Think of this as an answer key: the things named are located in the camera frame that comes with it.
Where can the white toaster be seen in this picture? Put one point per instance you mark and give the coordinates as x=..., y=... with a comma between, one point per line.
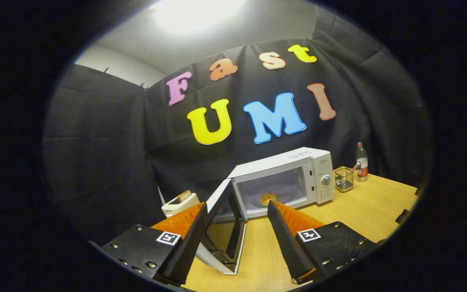
x=174, y=209

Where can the pink striped stick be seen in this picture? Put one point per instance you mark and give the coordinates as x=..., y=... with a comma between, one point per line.
x=354, y=168

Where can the white microwave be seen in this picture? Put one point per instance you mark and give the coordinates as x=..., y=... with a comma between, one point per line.
x=318, y=162

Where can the golden bread bun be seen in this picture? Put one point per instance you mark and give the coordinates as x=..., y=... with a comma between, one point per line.
x=268, y=199

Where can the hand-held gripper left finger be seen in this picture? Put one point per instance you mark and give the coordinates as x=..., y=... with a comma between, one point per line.
x=189, y=247

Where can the brown toast slice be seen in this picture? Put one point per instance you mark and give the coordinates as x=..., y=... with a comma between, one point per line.
x=184, y=196

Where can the plastic bottle with red label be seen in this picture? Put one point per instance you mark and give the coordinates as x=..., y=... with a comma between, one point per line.
x=362, y=164

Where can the black backdrop cloth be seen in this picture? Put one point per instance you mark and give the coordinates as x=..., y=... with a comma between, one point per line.
x=95, y=142

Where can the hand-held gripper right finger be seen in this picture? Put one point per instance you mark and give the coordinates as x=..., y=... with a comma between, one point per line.
x=288, y=243

